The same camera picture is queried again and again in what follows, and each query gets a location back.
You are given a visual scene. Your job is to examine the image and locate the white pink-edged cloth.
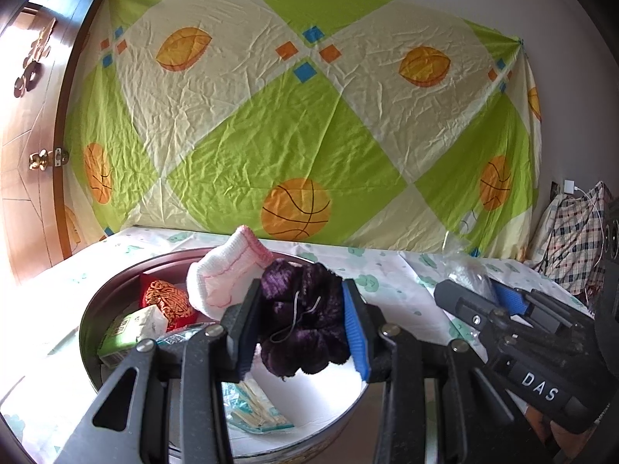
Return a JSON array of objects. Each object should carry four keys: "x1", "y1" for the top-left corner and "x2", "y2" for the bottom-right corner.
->
[{"x1": 186, "y1": 226, "x2": 274, "y2": 322}]

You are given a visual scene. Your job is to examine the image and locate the cotton swab packet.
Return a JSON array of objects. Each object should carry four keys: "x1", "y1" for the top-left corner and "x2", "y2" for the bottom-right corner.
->
[{"x1": 155, "y1": 326, "x2": 295, "y2": 433}]

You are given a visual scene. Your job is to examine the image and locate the green basketball print wall sheet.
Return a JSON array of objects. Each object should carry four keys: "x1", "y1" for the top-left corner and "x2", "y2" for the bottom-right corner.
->
[{"x1": 65, "y1": 0, "x2": 542, "y2": 259}]

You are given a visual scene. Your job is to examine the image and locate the brass door handle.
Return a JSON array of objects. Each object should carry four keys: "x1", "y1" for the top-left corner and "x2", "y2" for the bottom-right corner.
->
[{"x1": 28, "y1": 147, "x2": 71, "y2": 171}]

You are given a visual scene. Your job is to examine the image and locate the purple fluffy scrunchie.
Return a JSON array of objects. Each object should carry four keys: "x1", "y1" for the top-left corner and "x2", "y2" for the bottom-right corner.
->
[{"x1": 258, "y1": 258, "x2": 351, "y2": 377}]

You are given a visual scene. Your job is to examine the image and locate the wooden door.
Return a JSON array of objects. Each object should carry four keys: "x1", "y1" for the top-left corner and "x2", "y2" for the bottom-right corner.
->
[{"x1": 0, "y1": 0, "x2": 114, "y2": 286}]

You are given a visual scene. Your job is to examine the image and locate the green packet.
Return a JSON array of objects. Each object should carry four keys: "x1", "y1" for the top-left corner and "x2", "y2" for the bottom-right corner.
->
[{"x1": 97, "y1": 305, "x2": 168, "y2": 368}]

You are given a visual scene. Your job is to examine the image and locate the clear plastic bag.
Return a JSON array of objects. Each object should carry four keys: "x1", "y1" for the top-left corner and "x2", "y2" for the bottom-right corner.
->
[{"x1": 441, "y1": 229, "x2": 496, "y2": 300}]

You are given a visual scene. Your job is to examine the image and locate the round metal cookie tin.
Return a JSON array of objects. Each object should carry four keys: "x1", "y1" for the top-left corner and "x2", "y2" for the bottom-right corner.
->
[{"x1": 78, "y1": 247, "x2": 368, "y2": 464}]

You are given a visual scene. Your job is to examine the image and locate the red embroidered drawstring pouch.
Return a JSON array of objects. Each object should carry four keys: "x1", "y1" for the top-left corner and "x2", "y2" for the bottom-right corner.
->
[{"x1": 139, "y1": 273, "x2": 198, "y2": 332}]

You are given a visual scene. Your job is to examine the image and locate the white charger cable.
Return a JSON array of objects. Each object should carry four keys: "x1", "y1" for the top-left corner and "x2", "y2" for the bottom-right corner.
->
[{"x1": 575, "y1": 188, "x2": 606, "y2": 235}]

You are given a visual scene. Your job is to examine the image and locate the plaid cloth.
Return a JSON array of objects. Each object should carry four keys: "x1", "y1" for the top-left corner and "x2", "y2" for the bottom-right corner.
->
[{"x1": 525, "y1": 181, "x2": 615, "y2": 300}]

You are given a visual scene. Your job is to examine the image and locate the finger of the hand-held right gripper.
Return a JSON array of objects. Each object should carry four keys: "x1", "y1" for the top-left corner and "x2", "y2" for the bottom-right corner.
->
[
  {"x1": 433, "y1": 279, "x2": 510, "y2": 335},
  {"x1": 492, "y1": 283, "x2": 595, "y2": 335}
]

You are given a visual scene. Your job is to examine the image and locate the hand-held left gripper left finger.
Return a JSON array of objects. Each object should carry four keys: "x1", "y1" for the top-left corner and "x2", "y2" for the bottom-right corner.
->
[{"x1": 53, "y1": 278, "x2": 264, "y2": 464}]

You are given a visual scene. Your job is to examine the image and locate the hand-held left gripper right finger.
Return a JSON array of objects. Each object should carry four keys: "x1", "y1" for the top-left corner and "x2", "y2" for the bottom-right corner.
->
[{"x1": 341, "y1": 278, "x2": 520, "y2": 464}]

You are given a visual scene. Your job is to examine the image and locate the cloud print tablecloth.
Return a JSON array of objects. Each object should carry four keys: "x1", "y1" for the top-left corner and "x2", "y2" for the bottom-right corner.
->
[{"x1": 0, "y1": 225, "x2": 595, "y2": 464}]

